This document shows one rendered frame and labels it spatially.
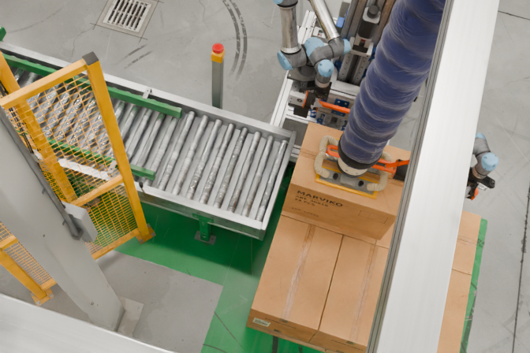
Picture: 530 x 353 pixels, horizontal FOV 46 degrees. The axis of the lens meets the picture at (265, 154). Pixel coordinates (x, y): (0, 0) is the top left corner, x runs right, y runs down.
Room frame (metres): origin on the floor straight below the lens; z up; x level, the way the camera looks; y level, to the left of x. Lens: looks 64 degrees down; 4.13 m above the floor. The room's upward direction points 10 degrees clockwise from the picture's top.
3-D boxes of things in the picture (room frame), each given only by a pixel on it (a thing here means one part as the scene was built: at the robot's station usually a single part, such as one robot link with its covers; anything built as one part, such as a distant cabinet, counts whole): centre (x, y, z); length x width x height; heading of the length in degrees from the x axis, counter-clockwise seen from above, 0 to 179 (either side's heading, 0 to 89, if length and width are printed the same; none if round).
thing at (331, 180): (1.40, -0.46, 1.10); 0.34 x 0.10 x 0.05; 83
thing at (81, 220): (0.77, 0.76, 1.62); 0.20 x 0.05 x 0.30; 82
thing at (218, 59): (2.15, 0.38, 0.50); 0.07 x 0.07 x 1.00; 82
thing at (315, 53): (1.88, -0.19, 1.50); 0.11 x 0.11 x 0.08; 33
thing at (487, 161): (1.43, -1.05, 1.50); 0.09 x 0.08 x 0.11; 21
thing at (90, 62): (1.00, 0.99, 1.05); 0.87 x 0.10 x 2.10; 134
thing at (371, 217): (1.50, -0.48, 0.88); 0.60 x 0.40 x 0.40; 82
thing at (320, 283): (1.17, -0.73, 0.34); 1.20 x 1.00 x 0.40; 82
